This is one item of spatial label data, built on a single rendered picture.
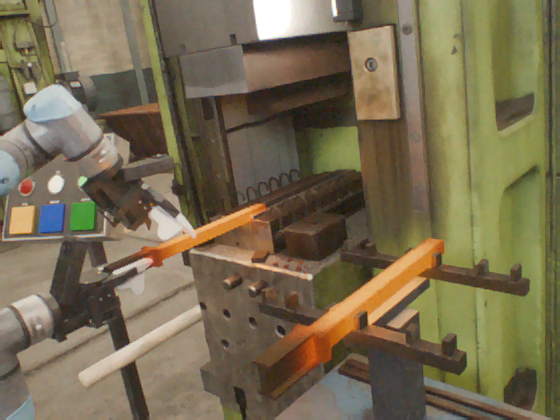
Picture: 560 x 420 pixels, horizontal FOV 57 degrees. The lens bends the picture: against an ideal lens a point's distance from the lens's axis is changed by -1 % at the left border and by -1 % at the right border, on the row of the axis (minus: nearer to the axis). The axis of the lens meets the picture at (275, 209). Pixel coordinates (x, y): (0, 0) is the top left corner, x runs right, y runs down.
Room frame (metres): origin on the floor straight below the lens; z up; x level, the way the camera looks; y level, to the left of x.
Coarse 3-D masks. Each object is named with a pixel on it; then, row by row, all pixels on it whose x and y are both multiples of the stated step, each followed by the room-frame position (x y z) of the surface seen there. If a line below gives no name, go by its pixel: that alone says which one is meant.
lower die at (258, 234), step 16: (320, 176) 1.39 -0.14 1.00; (336, 176) 1.36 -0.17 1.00; (352, 176) 1.37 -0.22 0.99; (272, 192) 1.38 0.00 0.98; (304, 192) 1.25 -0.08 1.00; (320, 192) 1.26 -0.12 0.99; (336, 192) 1.27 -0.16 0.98; (240, 208) 1.23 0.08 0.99; (288, 208) 1.16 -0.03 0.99; (304, 208) 1.17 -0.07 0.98; (352, 208) 1.31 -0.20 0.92; (256, 224) 1.11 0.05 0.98; (272, 224) 1.09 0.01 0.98; (288, 224) 1.12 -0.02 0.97; (224, 240) 1.19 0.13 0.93; (240, 240) 1.15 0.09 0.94; (256, 240) 1.12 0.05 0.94; (272, 240) 1.08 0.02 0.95
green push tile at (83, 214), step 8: (72, 208) 1.34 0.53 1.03; (80, 208) 1.33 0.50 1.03; (88, 208) 1.32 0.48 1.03; (96, 208) 1.32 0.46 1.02; (72, 216) 1.33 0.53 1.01; (80, 216) 1.32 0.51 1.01; (88, 216) 1.31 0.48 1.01; (72, 224) 1.32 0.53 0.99; (80, 224) 1.31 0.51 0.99; (88, 224) 1.30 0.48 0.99
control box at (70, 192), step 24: (120, 144) 1.43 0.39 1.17; (48, 168) 1.44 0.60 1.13; (72, 168) 1.41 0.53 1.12; (48, 192) 1.40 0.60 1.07; (72, 192) 1.37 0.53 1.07; (96, 216) 1.31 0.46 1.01; (24, 240) 1.37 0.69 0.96; (48, 240) 1.36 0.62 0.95; (96, 240) 1.34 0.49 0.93; (120, 240) 1.34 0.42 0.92
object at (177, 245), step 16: (256, 208) 1.14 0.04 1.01; (208, 224) 1.07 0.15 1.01; (224, 224) 1.07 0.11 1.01; (240, 224) 1.10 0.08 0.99; (176, 240) 0.99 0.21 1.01; (192, 240) 1.00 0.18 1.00; (128, 256) 0.93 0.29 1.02; (144, 256) 0.92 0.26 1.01; (160, 256) 0.94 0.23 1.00; (112, 272) 0.88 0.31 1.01
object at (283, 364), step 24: (432, 240) 0.80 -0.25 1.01; (408, 264) 0.72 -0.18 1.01; (360, 288) 0.66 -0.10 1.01; (384, 288) 0.66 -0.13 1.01; (336, 312) 0.61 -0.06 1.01; (288, 336) 0.55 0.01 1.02; (312, 336) 0.55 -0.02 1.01; (336, 336) 0.57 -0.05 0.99; (264, 360) 0.50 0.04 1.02; (288, 360) 0.52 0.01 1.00; (312, 360) 0.55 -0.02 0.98; (264, 384) 0.50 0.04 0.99; (288, 384) 0.51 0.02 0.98
